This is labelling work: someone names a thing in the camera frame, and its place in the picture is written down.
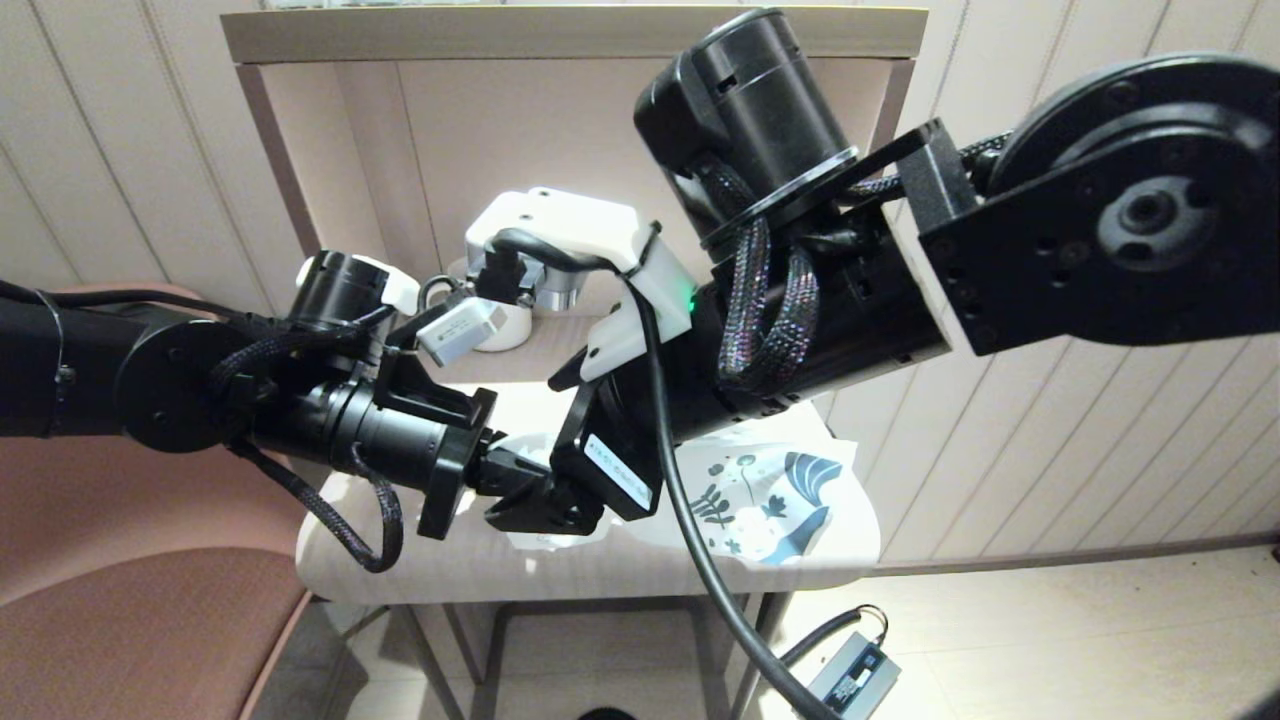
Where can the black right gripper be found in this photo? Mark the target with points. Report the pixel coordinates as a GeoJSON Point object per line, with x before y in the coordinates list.
{"type": "Point", "coordinates": [680, 400]}

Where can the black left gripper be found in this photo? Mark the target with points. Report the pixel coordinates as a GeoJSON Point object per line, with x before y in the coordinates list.
{"type": "Point", "coordinates": [450, 460]}

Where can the white floral plastic bag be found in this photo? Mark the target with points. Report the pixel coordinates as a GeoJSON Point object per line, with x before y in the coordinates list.
{"type": "Point", "coordinates": [770, 500]}

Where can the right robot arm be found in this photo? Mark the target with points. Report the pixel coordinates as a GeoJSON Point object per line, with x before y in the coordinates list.
{"type": "Point", "coordinates": [1000, 230]}

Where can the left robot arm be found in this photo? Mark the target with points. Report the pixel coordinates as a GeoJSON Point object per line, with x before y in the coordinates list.
{"type": "Point", "coordinates": [100, 370]}

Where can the white ribbed mug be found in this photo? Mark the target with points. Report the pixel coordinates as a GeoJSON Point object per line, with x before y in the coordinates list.
{"type": "Point", "coordinates": [510, 330]}

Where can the black braided left arm sleeve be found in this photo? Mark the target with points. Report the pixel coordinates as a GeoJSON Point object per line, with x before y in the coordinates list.
{"type": "Point", "coordinates": [370, 550]}

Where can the black braided arm sleeve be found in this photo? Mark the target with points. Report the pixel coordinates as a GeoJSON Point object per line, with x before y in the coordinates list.
{"type": "Point", "coordinates": [760, 320]}
{"type": "Point", "coordinates": [370, 550]}

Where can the black braided right arm sleeve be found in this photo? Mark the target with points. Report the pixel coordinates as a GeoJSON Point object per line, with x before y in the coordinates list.
{"type": "Point", "coordinates": [760, 320]}

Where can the grey power supply box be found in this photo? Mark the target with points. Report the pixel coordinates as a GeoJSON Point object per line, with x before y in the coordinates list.
{"type": "Point", "coordinates": [860, 680]}

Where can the light wood shelf desk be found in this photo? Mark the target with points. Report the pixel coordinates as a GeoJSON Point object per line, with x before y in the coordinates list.
{"type": "Point", "coordinates": [400, 130]}

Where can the pink brown chair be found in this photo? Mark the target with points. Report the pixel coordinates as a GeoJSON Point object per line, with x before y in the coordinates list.
{"type": "Point", "coordinates": [100, 640]}

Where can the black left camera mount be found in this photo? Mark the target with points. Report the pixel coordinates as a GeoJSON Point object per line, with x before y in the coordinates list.
{"type": "Point", "coordinates": [425, 395]}

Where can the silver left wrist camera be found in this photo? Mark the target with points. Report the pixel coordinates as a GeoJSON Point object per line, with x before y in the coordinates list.
{"type": "Point", "coordinates": [460, 330]}

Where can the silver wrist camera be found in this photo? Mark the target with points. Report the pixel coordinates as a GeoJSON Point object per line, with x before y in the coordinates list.
{"type": "Point", "coordinates": [460, 330]}
{"type": "Point", "coordinates": [560, 290]}

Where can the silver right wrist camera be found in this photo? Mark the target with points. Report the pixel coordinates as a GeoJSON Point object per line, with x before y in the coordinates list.
{"type": "Point", "coordinates": [560, 290]}

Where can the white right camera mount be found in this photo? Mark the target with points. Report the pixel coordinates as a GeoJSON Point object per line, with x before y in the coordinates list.
{"type": "Point", "coordinates": [580, 225]}

